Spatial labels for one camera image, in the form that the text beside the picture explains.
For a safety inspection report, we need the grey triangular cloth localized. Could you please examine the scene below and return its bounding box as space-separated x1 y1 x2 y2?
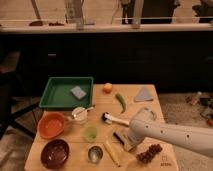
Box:
134 87 153 102

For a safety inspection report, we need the white cup with spoon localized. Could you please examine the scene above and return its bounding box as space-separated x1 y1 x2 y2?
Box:
71 106 93 124

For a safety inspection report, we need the small green cup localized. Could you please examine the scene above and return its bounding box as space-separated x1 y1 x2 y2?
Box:
84 126 97 142

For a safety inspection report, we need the green plastic tray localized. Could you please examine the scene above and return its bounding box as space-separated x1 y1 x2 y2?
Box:
39 77 93 110

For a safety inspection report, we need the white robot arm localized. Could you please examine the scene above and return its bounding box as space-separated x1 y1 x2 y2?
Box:
127 108 213 158

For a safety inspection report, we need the purple bowl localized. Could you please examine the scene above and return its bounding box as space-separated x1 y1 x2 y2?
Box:
40 139 69 169

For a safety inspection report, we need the bunch of dark grapes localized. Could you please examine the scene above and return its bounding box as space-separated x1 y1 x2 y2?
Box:
136 144 162 164

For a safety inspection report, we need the orange bowl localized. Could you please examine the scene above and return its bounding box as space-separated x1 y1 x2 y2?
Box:
37 112 65 139

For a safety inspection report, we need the orange fruit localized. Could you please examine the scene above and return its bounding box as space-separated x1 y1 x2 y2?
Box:
103 83 113 93

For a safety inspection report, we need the small metal cup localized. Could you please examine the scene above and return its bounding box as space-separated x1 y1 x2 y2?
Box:
88 146 103 163

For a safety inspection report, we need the green chili pepper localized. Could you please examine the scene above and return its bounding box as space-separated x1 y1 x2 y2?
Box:
115 93 126 113

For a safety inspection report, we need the grey blue sponge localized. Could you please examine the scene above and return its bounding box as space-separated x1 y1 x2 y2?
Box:
70 86 86 100

